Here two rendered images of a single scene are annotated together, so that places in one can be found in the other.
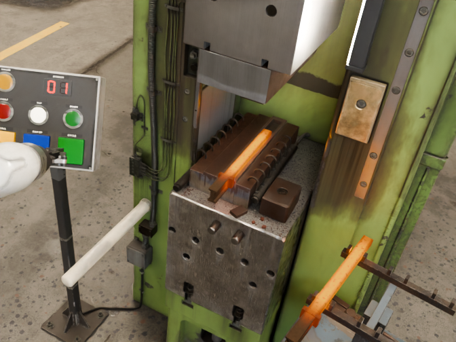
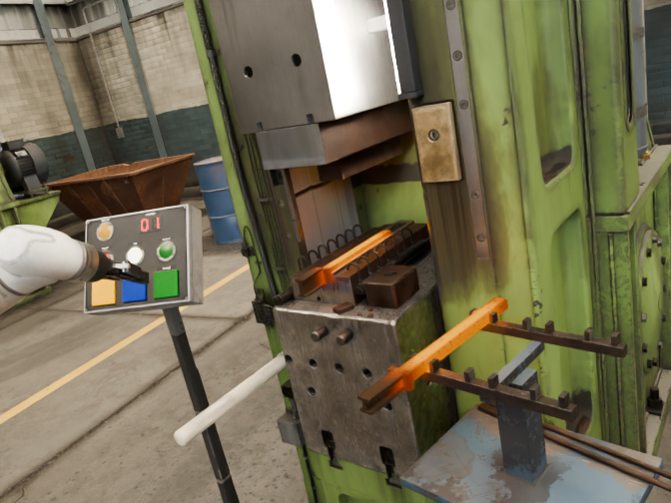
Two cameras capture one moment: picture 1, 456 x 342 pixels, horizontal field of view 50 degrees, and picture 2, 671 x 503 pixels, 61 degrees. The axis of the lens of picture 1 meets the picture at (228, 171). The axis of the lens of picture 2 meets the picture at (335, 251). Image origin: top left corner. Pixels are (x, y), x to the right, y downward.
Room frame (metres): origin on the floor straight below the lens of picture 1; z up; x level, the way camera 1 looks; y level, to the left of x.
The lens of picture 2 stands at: (-0.12, -0.45, 1.45)
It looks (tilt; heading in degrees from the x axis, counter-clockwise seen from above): 17 degrees down; 18
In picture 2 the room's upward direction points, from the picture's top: 12 degrees counter-clockwise
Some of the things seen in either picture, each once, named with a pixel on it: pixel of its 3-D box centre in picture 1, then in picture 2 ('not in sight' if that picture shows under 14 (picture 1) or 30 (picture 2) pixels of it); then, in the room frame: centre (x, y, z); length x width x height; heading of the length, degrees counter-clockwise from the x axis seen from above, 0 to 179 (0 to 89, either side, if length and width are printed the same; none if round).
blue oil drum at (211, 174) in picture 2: not in sight; (230, 198); (5.47, 2.41, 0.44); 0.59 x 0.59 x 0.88
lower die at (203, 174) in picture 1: (248, 153); (364, 257); (1.35, -0.06, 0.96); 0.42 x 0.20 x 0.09; 158
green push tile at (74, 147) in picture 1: (70, 150); (167, 284); (1.17, 0.47, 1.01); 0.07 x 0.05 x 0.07; 93
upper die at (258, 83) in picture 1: (264, 50); (339, 131); (1.35, -0.06, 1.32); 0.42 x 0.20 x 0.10; 158
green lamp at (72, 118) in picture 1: (72, 118); (166, 251); (1.21, 0.47, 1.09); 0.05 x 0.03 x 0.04; 68
